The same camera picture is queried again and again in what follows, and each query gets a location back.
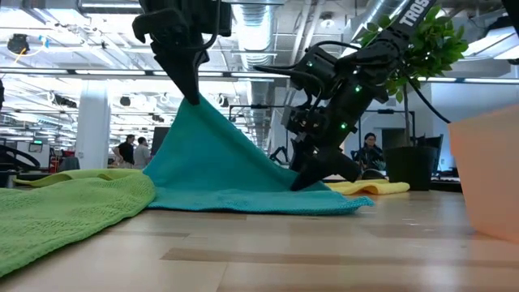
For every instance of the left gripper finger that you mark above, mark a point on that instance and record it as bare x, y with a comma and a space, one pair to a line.
184, 73

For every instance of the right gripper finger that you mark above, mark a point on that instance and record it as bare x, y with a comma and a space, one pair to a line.
310, 172

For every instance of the yellow microfiber towel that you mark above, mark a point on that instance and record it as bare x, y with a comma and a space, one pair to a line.
377, 187

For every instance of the teal microfiber towel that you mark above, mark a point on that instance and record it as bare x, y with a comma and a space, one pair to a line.
211, 162

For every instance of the large green microfiber towel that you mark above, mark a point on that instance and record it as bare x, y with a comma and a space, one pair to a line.
61, 215

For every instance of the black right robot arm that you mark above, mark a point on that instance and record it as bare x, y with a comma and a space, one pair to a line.
413, 16

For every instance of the person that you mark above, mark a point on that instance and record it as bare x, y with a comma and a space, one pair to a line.
142, 156
370, 154
125, 152

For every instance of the black background monitor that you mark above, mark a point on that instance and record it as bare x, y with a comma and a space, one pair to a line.
160, 140

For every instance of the black plant pot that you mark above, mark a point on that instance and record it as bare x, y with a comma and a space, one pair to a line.
409, 168

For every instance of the white pillar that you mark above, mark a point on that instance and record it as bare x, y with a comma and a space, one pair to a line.
93, 121

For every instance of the green leafy plant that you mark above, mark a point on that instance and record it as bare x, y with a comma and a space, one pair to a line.
438, 44

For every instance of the orange tray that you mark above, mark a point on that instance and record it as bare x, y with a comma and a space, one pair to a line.
490, 170

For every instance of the black ceiling device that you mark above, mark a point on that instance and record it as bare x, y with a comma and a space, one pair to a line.
18, 44

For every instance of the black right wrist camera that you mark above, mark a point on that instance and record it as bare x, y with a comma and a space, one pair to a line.
300, 119

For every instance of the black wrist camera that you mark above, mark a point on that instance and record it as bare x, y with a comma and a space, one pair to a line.
219, 18
300, 119

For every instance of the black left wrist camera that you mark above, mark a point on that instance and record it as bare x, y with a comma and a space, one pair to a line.
219, 18

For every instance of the black metal stand frame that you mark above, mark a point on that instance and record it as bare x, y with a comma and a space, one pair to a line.
387, 111
259, 106

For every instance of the silver ventilation duct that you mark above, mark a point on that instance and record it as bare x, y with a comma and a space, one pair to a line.
255, 36

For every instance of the black curved frame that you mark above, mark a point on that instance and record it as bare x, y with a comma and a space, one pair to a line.
20, 156

